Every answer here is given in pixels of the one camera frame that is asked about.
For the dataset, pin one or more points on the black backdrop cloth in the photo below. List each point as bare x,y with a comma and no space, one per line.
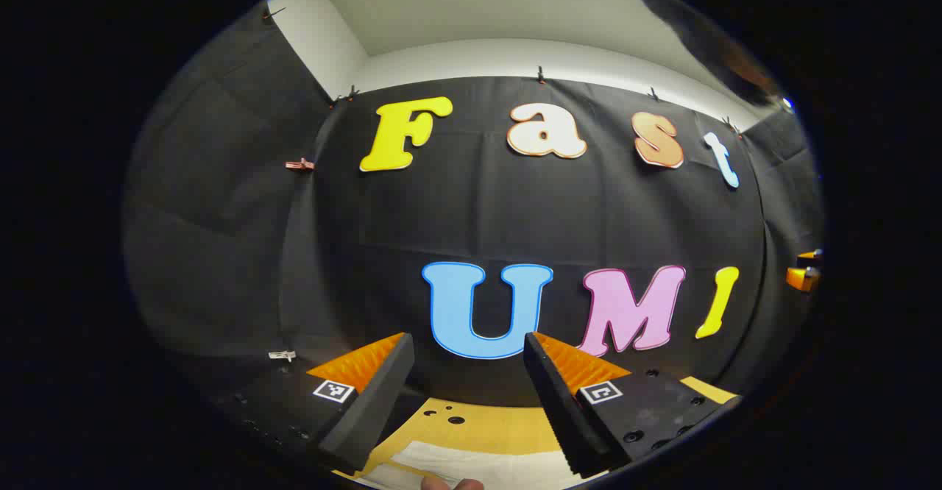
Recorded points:
478,218

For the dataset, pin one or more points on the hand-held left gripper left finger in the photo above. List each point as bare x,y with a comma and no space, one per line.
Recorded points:
375,402

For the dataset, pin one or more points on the dark blurry object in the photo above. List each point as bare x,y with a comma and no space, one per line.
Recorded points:
699,34

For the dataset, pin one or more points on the white cloth clip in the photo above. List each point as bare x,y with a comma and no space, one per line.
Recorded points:
282,355

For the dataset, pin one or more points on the white jeans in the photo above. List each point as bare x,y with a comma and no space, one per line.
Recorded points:
500,464

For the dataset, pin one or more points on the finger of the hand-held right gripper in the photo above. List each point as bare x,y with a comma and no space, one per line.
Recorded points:
802,279
809,256

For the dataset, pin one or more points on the red cloth clip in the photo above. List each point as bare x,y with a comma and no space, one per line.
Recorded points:
299,164

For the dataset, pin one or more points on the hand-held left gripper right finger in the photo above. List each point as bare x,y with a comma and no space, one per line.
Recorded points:
567,416

